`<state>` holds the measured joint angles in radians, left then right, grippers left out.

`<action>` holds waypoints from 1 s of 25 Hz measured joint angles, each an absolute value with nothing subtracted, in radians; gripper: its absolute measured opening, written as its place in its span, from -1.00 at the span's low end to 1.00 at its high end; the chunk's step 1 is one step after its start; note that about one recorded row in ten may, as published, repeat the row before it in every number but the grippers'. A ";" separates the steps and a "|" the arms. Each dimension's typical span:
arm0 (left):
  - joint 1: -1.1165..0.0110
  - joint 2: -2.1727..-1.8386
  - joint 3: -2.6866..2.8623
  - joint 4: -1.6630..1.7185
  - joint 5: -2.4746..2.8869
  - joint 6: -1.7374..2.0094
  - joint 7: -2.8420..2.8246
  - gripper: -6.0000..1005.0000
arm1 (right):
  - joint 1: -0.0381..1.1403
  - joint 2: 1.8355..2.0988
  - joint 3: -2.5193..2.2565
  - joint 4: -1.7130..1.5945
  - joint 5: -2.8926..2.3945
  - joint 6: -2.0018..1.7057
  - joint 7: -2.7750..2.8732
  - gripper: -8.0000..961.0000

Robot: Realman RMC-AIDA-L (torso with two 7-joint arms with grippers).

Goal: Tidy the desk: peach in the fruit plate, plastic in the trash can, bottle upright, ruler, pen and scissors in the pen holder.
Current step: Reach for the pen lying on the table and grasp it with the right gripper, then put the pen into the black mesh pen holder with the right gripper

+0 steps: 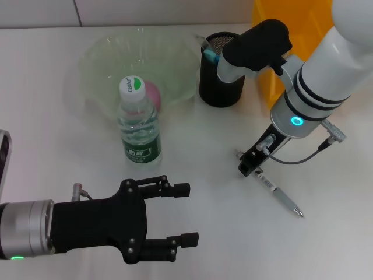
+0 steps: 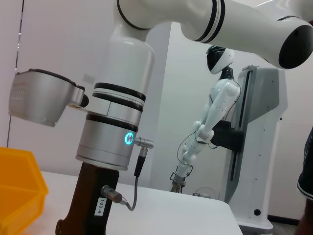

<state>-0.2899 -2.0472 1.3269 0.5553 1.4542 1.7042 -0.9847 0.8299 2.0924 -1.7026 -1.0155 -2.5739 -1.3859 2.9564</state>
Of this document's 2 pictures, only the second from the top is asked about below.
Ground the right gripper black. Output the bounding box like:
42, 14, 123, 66
55, 162, 120, 235

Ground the yellow plastic storage bin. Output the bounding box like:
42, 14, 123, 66
0, 146, 49, 235

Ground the white humanoid robot black visor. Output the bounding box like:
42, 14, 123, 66
169, 45, 242, 194

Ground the bystander in dark shorts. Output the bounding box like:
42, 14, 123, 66
295, 127, 313, 235

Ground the right gripper cable with connector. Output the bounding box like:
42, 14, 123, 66
101, 136, 155, 212

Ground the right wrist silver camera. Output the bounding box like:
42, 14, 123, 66
8, 69, 89, 127

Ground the white power adapter with cable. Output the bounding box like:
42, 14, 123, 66
192, 187, 216, 198

